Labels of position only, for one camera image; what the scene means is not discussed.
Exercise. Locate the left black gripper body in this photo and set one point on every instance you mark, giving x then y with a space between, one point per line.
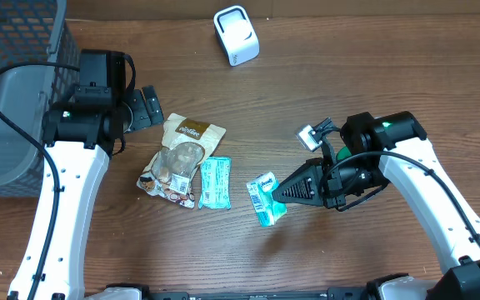
139 117

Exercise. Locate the mint green wipes pack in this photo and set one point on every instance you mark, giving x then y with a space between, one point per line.
215 174

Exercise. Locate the white barcode scanner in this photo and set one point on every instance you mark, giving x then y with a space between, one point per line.
236 35

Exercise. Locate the brown white snack bag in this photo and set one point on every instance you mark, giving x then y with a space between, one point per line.
186 145

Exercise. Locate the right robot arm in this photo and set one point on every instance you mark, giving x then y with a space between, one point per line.
398 147

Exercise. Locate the green lid seasoning jar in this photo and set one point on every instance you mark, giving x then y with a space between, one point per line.
343 153

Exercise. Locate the Kleenex pocket tissue pack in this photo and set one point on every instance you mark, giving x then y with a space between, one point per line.
260 191

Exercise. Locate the grey plastic shopping basket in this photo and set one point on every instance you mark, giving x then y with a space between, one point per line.
38 46

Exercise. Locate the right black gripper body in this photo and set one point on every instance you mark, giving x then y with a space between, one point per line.
347 176

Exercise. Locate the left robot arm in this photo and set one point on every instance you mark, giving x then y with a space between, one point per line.
79 131

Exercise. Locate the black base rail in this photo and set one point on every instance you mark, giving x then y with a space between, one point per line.
139 291

